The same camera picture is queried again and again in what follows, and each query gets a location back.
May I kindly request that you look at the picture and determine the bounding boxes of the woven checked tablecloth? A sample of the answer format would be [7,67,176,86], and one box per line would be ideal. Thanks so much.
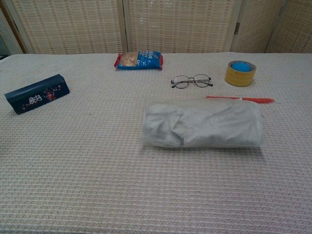
[0,51,312,234]

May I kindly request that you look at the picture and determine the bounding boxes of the clear plastic bag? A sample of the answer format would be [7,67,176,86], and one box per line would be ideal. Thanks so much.
[141,97,265,148]

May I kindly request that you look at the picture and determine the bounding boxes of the yellow tape roll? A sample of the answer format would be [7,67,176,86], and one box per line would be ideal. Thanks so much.
[224,60,257,87]

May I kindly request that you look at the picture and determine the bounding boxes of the blue bread snack packet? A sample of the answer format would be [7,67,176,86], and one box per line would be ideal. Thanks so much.
[114,50,163,71]

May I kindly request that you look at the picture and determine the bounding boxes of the dark blue printed box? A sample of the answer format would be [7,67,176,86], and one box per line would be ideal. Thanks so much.
[4,74,70,115]

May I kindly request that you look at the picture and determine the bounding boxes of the woven bamboo folding screen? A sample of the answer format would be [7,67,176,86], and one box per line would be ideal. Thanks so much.
[0,0,312,55]

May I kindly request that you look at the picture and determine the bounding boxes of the red stick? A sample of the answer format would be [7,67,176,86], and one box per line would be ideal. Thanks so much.
[206,95,275,104]

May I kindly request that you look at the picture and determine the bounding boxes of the thin metal frame eyeglasses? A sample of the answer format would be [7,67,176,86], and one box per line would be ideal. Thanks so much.
[170,74,214,89]

